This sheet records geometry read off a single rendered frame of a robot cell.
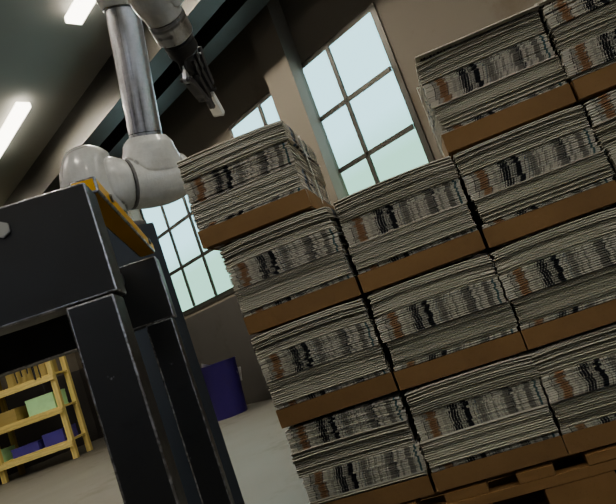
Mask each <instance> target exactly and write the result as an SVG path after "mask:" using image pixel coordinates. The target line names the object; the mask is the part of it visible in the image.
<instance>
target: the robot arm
mask: <svg viewBox="0 0 616 504"><path fill-rule="evenodd" d="M96 2H97V4H98V5H99V8H100V9H101V11H102V12H103V13H104V14H105V16H106V22H107V27H108V32H109V37H110V42H111V47H112V53H113V58H114V63H115V68H116V73H117V78H118V84H119V89H120V94H121V99H122V104H123V109H124V115H125V120H126V125H127V130H128V135H129V139H127V141H126V142H125V144H124V146H123V154H122V159H120V158H116V157H112V156H110V155H109V153H108V151H106V150H104V149H103V148H101V147H99V146H94V145H81V146H77V147H74V148H72V149H70V150H69V151H67V152H66V153H65V155H64V157H63V160H62V163H61V167H60V173H59V182H60V189H62V188H65V187H69V184H70V183H71V182H75V181H78V180H82V179H85V178H88V177H92V176H94V177H95V178H96V179H97V180H98V181H99V182H100V184H101V185H102V186H103V187H104V188H105V189H106V191H107V192H108V193H109V194H110V193H111V194H112V196H113V198H114V200H115V201H116V202H117V203H118V204H119V205H120V207H121V208H122V209H123V210H124V211H125V212H126V214H127V215H128V212H127V211H130V210H136V209H148V208H155V207H160V206H164V205H168V204H170V203H173V202H175V201H177V200H179V199H181V198H183V197H184V196H186V195H187V193H186V192H185V190H184V186H183V185H184V184H186V183H184V181H183V180H182V178H181V173H180V169H179V168H178V165H177V162H179V161H181V160H183V159H185V158H187V157H186V156H185V155H184V154H182V153H179V152H178V151H177V149H176V147H175V145H174V143H173V141H172V140H171V139H170V138H169V137H168V136H167V135H166V134H162V128H161V123H160V118H159V112H158V107H157V102H156V96H155V91H154V86H153V80H152V75H151V70H150V64H149V63H150V62H149V57H148V52H147V46H146V41H145V36H144V30H143V25H142V20H143V21H144V22H145V24H146V25H147V27H148V29H149V31H150V32H151V33H152V35H153V37H154V38H155V40H156V42H157V43H158V45H159V46H160V47H162V48H164V49H165V51H166V53H167V54H168V56H169V58H170V59H171V60H173V61H175V62H177V63H178V65H179V68H180V70H181V71H182V74H183V78H180V83H182V84H184V85H185V86H186V87H187V88H188V90H189V91H190V92H191V93H192V94H193V95H194V97H195V98H196V99H197V100H198V101H199V102H204V101H205V102H206V104H207V106H208V108H209V109H210V111H211V113H212V115H213V116H214V117H218V116H224V114H225V111H224V109H223V107H222V105H221V103H220V102H219V100H218V98H217V96H216V94H215V93H214V91H216V87H213V86H212V85H213V84H214V80H213V77H212V75H211V72H210V69H209V67H208V64H207V62H206V59H205V57H204V53H203V49H202V46H198V43H197V41H196V39H195V37H194V35H193V33H192V30H193V29H192V25H191V23H190V21H189V19H188V17H187V16H186V14H185V11H184V9H183V8H182V6H181V4H182V3H183V2H184V0H96ZM128 216H129V215H128Z"/></svg>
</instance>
